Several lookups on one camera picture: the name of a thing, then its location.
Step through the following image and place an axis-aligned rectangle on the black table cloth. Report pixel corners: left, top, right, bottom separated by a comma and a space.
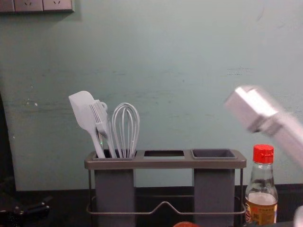
0, 183, 303, 227

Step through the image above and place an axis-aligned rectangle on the grey plastic bin with utensils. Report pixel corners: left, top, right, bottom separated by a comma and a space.
92, 149, 137, 227

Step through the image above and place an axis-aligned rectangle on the white silicone basting brush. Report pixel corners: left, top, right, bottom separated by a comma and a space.
89, 99, 110, 143

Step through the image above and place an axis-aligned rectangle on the white silicone spatula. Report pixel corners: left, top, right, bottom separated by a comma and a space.
68, 90, 106, 158

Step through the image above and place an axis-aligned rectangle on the white silicone whisk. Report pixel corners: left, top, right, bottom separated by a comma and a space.
112, 102, 141, 158

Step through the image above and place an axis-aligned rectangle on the grey metal utensil rack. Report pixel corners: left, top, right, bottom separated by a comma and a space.
84, 149, 247, 216

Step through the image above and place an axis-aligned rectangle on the empty grey plastic bin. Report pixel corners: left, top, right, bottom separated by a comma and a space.
190, 148, 236, 227

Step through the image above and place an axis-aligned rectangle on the clear glass sauce bottle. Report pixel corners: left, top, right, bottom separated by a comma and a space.
245, 163, 279, 225

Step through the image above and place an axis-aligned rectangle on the red bottle cap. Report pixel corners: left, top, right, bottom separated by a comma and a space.
252, 144, 275, 165

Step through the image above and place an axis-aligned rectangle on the white utensil handle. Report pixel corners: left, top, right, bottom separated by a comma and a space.
104, 119, 117, 158

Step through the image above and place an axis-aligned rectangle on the grey wall socket plate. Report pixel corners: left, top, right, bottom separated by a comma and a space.
43, 0, 73, 12
14, 0, 44, 12

